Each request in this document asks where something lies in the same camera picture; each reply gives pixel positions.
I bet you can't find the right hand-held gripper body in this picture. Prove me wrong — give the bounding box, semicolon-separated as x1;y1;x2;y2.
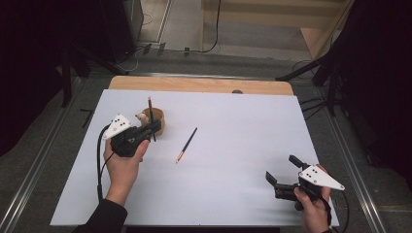
274;163;346;212

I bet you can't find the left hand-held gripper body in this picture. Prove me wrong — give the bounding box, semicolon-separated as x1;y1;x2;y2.
102;114;154;159

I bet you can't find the wooden pen holder with bear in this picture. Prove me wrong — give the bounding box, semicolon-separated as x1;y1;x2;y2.
135;107;166;136

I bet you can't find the dark pencil with orange end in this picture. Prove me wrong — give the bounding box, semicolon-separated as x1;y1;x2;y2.
148;96;157;143
175;126;198;165

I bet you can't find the person's left hand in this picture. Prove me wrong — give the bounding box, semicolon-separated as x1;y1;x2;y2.
103;139;151;197

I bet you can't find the person's right hand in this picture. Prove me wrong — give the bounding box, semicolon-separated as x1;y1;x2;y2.
293;163;332;233

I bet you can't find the wooden table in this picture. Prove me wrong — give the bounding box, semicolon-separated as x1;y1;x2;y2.
108;75;294;97

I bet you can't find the white table sheet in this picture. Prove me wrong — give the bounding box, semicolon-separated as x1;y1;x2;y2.
50;89;340;227

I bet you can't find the black metal stand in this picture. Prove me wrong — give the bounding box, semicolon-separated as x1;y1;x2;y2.
60;45;129;109
275;52;345;117

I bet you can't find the dark cabinet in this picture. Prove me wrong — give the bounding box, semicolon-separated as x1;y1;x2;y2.
96;0;145;64

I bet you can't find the leaning wooden board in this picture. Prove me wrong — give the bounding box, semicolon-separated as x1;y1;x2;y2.
299;0;356;61

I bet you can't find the wooden platform step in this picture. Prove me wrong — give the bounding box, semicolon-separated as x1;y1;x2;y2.
199;0;348;31

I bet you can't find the right hand-held gripper cable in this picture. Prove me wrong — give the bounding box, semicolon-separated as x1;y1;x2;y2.
320;189;351;233

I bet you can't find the hand-held gripper cable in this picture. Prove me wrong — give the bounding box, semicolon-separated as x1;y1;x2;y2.
95;123;115;204
320;189;351;233

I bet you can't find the left hand-held gripper cable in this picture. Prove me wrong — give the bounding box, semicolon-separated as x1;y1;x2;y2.
95;123;115;204

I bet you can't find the metal floor rail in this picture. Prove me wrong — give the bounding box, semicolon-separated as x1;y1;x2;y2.
315;86;387;233
0;77;84;233

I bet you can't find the bundle of black floor cables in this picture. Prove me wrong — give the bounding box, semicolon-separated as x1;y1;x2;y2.
299;96;328;121

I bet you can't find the white floor cable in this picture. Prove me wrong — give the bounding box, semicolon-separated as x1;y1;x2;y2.
116;48;146;74

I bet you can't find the black floor cable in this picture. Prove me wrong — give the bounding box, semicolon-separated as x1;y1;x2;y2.
181;0;223;54

